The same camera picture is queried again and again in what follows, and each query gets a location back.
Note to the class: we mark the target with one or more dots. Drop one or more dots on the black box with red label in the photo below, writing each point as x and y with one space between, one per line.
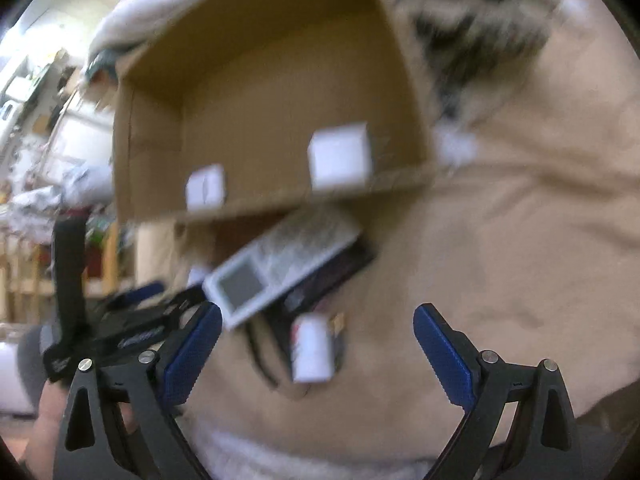
330 275

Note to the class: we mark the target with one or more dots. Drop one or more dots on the white rounded charger block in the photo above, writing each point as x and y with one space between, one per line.
340 160

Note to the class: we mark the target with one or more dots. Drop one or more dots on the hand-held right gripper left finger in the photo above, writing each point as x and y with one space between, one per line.
192 355

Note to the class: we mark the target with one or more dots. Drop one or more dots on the white cloth label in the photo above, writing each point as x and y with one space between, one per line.
454 149

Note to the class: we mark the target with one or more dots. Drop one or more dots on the white appliance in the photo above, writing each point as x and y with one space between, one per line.
15 380

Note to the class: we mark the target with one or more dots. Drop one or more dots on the light grey cloth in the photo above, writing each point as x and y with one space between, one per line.
165 5

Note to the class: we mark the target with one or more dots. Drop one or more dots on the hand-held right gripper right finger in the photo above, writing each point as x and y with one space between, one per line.
442 355

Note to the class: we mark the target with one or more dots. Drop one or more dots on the brown cardboard box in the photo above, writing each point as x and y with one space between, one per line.
280 110

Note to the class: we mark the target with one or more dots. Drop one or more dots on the wooden shelf with clutter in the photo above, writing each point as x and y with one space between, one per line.
60 260

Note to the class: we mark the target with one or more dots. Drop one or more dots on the black patterned blanket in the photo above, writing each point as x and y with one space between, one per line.
475 30

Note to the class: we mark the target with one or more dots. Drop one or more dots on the small white adapter cube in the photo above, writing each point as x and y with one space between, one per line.
205 189

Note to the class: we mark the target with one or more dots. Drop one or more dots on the beige blanket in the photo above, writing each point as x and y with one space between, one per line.
500 285

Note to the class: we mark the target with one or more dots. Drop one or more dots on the white remote control with screen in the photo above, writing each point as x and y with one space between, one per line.
280 265

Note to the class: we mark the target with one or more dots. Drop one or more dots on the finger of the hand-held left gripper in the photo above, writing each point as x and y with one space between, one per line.
137 292
187 302

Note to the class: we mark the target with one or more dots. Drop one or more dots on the white pill bottle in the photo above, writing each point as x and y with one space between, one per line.
312 347

